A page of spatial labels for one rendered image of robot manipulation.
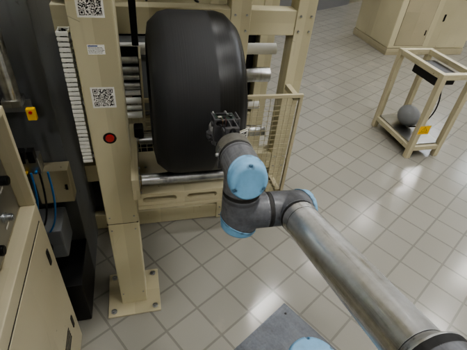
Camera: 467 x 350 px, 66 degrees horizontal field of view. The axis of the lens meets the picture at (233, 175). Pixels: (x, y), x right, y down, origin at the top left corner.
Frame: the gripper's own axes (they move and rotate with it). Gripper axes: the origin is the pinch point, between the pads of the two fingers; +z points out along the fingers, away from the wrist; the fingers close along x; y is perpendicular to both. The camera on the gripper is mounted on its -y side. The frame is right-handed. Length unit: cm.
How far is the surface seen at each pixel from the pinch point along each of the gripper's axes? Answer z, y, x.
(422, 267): 30, -121, -145
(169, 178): 18.2, -30.3, 13.5
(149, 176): 19.1, -29.2, 21.1
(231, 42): 13.3, 20.8, -6.9
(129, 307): 34, -119, 37
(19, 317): -25, -44, 59
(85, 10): 18.5, 28.2, 34.9
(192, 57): 9.1, 17.5, 6.0
